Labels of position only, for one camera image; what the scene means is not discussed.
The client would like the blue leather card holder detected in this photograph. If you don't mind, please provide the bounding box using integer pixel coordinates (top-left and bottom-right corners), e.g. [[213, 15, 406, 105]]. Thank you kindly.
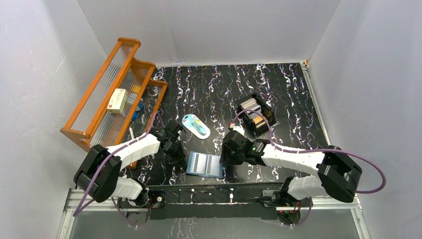
[[186, 151, 225, 179]]

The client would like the white magnetic stripe card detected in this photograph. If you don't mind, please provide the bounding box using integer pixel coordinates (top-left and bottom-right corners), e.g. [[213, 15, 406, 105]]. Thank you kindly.
[[192, 154, 205, 173]]

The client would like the white card grey stripe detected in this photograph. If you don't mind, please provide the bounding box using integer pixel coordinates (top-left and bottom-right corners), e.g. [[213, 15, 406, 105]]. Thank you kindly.
[[205, 155, 220, 177]]

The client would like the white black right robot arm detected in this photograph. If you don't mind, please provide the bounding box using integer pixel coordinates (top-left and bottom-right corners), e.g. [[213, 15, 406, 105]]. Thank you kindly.
[[220, 130, 362, 206]]

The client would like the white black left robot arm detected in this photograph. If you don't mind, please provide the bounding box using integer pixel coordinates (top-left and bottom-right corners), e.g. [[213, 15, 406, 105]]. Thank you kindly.
[[74, 120, 186, 207]]

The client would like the black card storage box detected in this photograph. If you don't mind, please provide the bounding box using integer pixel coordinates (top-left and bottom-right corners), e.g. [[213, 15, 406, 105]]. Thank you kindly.
[[235, 93, 276, 136]]

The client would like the stack of credit cards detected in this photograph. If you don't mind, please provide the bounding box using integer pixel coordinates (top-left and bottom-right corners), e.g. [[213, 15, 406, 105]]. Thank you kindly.
[[240, 98, 262, 114]]

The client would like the blue oval blister package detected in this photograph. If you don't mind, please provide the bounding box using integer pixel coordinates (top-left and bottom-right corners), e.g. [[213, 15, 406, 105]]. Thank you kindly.
[[182, 114, 211, 140]]

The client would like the pink pen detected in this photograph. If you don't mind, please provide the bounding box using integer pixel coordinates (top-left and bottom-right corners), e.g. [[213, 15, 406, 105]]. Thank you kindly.
[[129, 127, 134, 139]]

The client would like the blue item on shelf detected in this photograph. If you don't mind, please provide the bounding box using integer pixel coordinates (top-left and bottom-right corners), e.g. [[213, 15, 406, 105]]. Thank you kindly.
[[131, 100, 144, 122]]

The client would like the orange wooden shelf rack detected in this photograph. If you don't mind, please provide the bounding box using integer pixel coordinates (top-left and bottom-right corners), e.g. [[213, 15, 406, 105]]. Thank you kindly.
[[60, 37, 168, 152]]

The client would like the white medicine box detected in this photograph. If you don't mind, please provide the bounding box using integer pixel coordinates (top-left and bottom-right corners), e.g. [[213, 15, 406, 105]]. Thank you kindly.
[[107, 88, 128, 114]]

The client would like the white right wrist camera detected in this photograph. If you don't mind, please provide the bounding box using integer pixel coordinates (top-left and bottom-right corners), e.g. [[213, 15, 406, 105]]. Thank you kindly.
[[228, 122, 245, 135]]

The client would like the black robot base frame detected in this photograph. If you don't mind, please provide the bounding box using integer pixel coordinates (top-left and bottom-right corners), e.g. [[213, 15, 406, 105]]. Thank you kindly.
[[117, 182, 313, 227]]

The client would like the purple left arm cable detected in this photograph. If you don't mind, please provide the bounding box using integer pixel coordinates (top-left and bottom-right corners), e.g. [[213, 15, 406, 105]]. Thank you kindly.
[[72, 111, 166, 218]]

